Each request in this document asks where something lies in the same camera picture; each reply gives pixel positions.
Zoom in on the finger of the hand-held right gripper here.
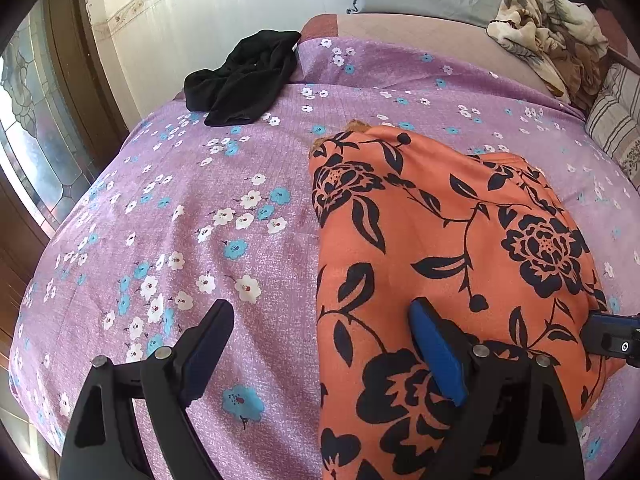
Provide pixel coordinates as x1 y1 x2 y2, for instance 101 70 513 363
582 312 640 358

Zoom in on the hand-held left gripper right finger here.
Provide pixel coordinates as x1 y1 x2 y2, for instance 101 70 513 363
407 296 586 480

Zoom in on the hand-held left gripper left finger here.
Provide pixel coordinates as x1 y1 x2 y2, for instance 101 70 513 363
59 299 236 480

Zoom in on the orange black floral garment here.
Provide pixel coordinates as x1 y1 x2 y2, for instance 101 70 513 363
307 119 623 480

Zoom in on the purple floral bedsheet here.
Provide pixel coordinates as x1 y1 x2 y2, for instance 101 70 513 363
7 37 640 480

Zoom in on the striped pillow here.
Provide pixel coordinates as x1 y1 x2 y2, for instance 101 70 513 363
585 62 640 186

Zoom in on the stained glass window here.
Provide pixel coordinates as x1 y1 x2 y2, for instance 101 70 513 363
0 10 96 226

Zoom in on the brown cream floral blanket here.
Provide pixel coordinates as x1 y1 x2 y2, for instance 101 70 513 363
487 0 613 111

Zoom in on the pink beige mattress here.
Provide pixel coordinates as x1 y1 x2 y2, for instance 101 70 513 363
300 12 586 111

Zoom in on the wooden window frame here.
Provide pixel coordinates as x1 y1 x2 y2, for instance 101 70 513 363
0 0 133 341

